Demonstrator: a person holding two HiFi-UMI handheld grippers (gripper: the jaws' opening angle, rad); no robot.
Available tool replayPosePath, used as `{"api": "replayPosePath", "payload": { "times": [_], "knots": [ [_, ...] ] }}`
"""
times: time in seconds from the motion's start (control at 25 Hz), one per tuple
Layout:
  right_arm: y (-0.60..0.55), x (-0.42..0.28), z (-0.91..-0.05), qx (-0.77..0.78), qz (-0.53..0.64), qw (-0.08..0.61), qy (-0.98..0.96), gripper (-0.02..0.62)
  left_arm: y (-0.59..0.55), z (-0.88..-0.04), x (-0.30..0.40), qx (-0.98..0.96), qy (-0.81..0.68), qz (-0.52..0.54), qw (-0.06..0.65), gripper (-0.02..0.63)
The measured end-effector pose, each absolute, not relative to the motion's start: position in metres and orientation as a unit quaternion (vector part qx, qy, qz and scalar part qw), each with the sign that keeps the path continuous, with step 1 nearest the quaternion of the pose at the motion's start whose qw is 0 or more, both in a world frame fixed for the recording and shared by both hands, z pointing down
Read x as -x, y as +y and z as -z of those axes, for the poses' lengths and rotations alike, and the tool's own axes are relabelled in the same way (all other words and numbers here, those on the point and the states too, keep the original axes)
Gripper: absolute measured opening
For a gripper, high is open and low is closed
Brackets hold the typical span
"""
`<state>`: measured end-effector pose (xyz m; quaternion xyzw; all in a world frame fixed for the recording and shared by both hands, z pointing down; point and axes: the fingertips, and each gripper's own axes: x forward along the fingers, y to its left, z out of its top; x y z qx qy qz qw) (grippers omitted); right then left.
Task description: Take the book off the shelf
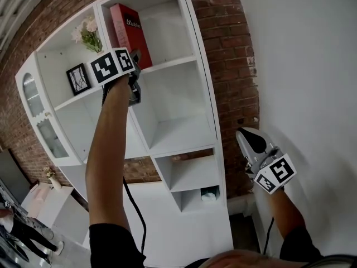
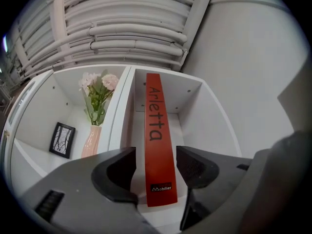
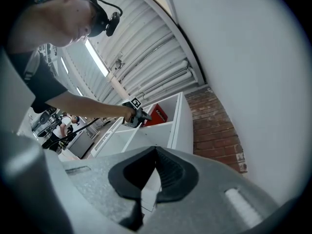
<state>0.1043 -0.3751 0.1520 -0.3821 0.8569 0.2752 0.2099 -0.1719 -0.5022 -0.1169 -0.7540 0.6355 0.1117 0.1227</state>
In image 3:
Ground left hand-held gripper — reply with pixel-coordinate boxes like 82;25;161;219
121;96;153;128

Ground grey backpack strap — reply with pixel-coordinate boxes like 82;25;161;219
23;49;41;83

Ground white shelf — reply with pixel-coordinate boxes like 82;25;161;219
92;92;195;161

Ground person's left forearm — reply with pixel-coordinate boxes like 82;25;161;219
45;90;128;119

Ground black head-worn camera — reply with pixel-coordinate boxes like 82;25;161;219
104;11;123;37

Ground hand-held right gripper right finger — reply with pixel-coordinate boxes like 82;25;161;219
143;146;281;234

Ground white cabinet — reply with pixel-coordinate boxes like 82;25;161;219
67;130;95;159

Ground white support column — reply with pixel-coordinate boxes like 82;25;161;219
107;70;134;104

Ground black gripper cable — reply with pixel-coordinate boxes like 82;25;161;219
41;116;129;149

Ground person's head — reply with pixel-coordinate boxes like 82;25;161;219
7;0;108;50

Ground black headband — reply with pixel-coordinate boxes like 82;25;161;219
73;0;122;38

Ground white ceiling pipes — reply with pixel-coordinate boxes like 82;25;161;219
137;59;197;101

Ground black t-shirt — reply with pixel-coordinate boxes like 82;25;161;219
6;48;69;114

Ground person's left hand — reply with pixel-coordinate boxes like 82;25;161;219
123;105;137;123

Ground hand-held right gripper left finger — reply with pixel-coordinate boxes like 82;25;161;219
61;146;157;234

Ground red book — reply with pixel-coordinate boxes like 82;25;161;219
141;103;169;128

